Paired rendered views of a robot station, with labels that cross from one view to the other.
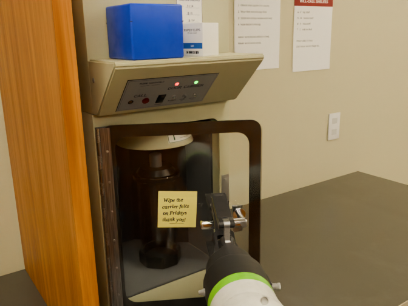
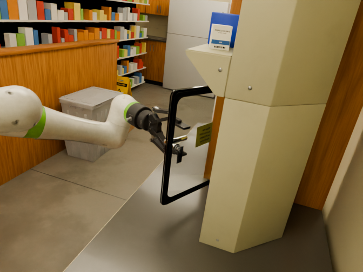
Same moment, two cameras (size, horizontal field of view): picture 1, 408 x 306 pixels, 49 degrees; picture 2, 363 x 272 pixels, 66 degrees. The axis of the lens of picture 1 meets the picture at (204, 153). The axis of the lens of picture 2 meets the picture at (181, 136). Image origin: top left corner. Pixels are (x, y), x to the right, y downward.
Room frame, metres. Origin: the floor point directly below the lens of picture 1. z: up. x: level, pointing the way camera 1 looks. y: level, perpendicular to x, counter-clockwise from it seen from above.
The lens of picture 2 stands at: (1.46, -0.56, 1.60)
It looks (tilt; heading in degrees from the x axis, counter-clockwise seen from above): 24 degrees down; 141
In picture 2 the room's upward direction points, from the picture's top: 7 degrees clockwise
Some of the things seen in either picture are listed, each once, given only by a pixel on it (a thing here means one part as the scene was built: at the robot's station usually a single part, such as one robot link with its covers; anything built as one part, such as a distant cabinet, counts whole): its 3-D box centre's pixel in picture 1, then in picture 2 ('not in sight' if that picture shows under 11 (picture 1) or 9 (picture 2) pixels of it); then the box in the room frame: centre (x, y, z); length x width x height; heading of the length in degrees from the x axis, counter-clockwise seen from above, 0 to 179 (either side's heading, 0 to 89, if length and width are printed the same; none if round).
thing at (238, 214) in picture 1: (223, 220); not in sight; (0.80, -0.04, 1.20); 0.10 x 0.05 x 0.03; 96
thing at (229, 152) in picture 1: (185, 220); (199, 143); (0.82, 0.04, 1.19); 0.30 x 0.01 x 0.40; 96
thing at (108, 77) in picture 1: (181, 83); (219, 65); (0.85, 0.04, 1.46); 0.32 x 0.11 x 0.10; 124
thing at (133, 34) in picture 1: (144, 32); (229, 29); (0.81, 0.10, 1.56); 0.10 x 0.10 x 0.09; 34
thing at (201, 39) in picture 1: (200, 39); (220, 36); (0.88, 0.00, 1.54); 0.05 x 0.05 x 0.06; 52
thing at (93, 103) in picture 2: not in sight; (93, 109); (-1.42, 0.50, 0.49); 0.60 x 0.42 x 0.33; 124
